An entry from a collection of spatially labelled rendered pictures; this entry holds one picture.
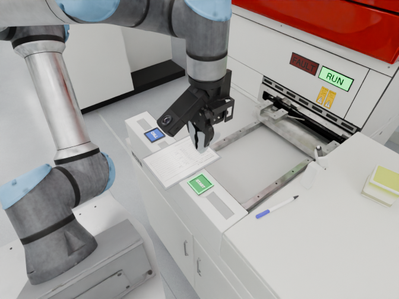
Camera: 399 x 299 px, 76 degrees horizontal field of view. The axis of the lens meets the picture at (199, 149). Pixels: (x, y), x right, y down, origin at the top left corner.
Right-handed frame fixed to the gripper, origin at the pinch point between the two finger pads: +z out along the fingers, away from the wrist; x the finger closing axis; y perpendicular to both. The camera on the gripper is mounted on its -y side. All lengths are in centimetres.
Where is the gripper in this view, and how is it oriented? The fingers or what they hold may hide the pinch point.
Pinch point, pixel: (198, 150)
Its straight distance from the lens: 62.4
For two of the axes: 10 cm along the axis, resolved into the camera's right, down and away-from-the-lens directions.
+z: 0.0, 7.0, 7.2
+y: 8.0, -4.3, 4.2
